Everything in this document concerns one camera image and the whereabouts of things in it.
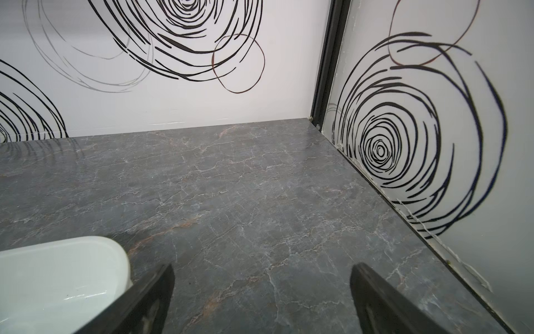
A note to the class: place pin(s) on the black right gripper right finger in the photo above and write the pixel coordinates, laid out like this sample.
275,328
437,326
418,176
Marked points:
382,309

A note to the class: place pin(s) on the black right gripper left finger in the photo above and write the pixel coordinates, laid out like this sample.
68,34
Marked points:
143,308

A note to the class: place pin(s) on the white plastic storage box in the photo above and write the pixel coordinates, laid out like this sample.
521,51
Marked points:
58,287

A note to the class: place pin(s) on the black corner frame post right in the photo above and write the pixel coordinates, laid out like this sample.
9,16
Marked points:
335,28

